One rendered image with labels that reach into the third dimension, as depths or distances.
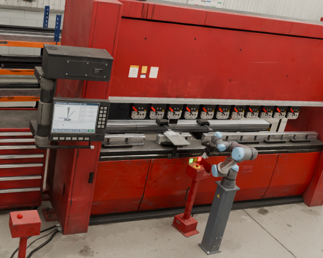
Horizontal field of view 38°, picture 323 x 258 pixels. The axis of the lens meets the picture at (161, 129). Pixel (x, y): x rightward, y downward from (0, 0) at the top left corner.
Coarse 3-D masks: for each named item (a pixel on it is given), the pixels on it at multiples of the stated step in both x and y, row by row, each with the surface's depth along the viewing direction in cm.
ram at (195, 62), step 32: (128, 32) 415; (160, 32) 428; (192, 32) 442; (224, 32) 458; (256, 32) 476; (128, 64) 429; (160, 64) 443; (192, 64) 458; (224, 64) 475; (256, 64) 492; (288, 64) 511; (320, 64) 532; (128, 96) 444; (160, 96) 459; (192, 96) 475; (224, 96) 493; (256, 96) 512; (288, 96) 532; (320, 96) 555
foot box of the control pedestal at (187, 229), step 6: (174, 216) 506; (180, 216) 507; (174, 222) 507; (180, 222) 499; (186, 222) 498; (192, 222) 501; (180, 228) 501; (186, 228) 496; (192, 228) 504; (186, 234) 497; (192, 234) 499
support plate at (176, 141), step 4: (168, 136) 478; (180, 136) 484; (172, 140) 470; (176, 140) 472; (180, 140) 474; (184, 140) 476; (176, 144) 463; (180, 144) 465; (184, 144) 467; (188, 144) 470
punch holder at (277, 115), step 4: (276, 108) 534; (280, 108) 535; (284, 108) 537; (272, 112) 541; (276, 112) 535; (280, 112) 538; (284, 112) 540; (272, 116) 541; (276, 116) 538; (280, 116) 540; (284, 116) 543
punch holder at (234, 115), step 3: (231, 105) 510; (234, 105) 505; (237, 105) 506; (240, 105) 508; (243, 105) 509; (231, 108) 510; (237, 108) 508; (240, 108) 509; (243, 108) 511; (231, 111) 511; (234, 111) 508; (240, 111) 511; (231, 114) 511; (234, 114) 509; (237, 114) 512; (240, 114) 513; (243, 114) 515; (231, 117) 512; (234, 117) 511; (237, 117) 514; (240, 117) 515
